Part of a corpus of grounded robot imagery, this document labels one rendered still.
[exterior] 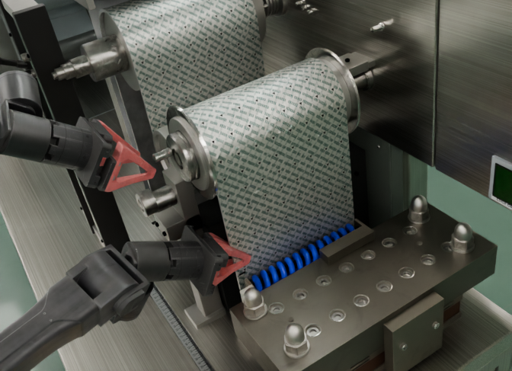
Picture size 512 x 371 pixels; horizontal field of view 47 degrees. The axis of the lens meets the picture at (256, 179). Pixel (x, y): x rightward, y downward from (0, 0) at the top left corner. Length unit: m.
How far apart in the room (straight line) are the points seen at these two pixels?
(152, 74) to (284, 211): 0.31
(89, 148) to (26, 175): 0.90
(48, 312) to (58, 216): 0.74
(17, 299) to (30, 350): 2.03
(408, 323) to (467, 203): 1.89
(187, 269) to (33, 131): 0.28
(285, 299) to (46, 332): 0.36
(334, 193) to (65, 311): 0.46
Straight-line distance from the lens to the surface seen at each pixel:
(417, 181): 1.33
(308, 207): 0.95
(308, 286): 0.92
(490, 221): 2.66
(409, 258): 0.96
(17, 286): 2.83
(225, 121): 0.82
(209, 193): 0.85
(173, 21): 1.00
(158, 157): 0.86
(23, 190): 1.63
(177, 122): 0.84
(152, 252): 0.82
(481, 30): 0.80
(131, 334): 1.11
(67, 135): 0.79
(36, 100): 0.82
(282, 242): 0.95
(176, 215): 0.94
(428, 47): 0.87
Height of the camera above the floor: 1.69
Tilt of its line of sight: 34 degrees down
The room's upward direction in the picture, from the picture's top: 11 degrees counter-clockwise
